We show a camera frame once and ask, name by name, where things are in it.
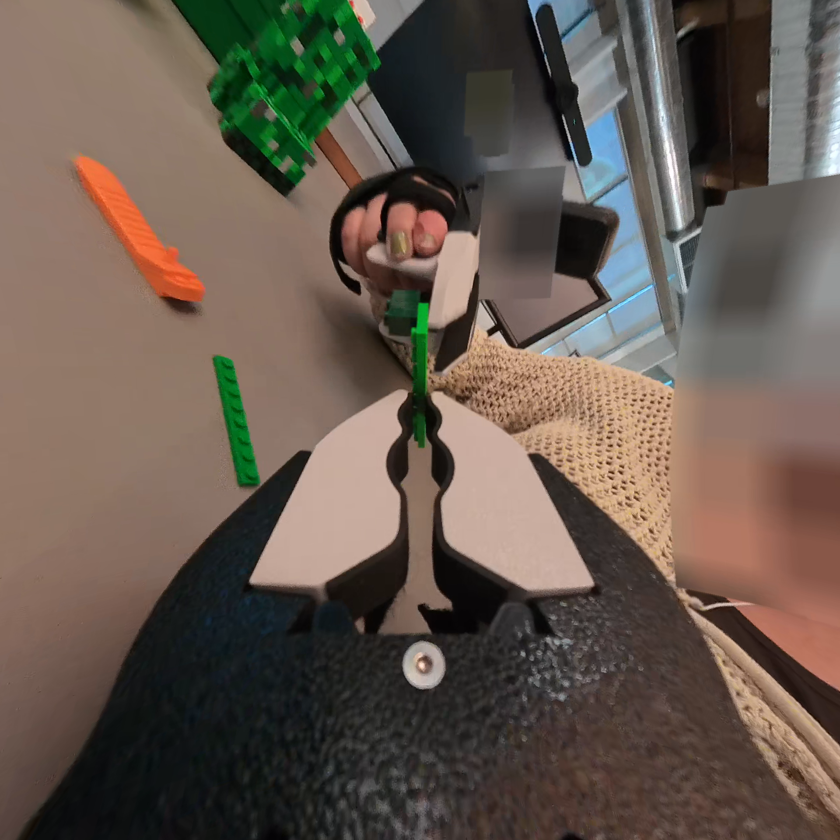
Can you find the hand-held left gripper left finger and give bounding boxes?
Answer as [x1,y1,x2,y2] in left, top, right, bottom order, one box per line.
[249,389,412,599]

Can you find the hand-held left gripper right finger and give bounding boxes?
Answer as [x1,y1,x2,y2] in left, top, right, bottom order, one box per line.
[430,392,597,601]

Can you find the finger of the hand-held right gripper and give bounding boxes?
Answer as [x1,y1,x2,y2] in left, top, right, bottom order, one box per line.
[433,276,482,376]
[430,231,481,330]

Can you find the wide green lego plate with holes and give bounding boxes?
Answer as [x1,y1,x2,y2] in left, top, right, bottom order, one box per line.
[412,302,431,448]

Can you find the small dark green grey brick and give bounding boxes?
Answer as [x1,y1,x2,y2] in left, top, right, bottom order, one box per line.
[384,289,421,336]

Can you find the narrow green lego plate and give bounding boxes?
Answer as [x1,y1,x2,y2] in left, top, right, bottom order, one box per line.
[212,354,261,488]

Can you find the green pixelated lego model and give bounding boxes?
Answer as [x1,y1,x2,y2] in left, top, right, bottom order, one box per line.
[209,0,382,196]

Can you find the person's right hand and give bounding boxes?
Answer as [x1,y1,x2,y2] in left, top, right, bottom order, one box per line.
[341,184,455,290]

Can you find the tilted dark monitor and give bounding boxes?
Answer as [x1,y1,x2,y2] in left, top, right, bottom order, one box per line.
[489,276,613,349]

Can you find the black webcam bar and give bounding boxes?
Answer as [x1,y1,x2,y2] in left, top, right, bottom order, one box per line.
[535,5,593,168]

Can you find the large black monitor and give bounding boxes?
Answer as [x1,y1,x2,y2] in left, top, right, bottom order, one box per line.
[367,0,572,181]

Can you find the cream knit sweater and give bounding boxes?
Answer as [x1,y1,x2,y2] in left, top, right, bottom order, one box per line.
[682,591,840,821]

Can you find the orange brick separator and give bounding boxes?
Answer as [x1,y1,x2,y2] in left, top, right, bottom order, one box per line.
[73,155,206,303]

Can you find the silver ventilation duct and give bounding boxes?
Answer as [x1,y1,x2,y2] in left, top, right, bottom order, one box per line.
[623,0,697,237]

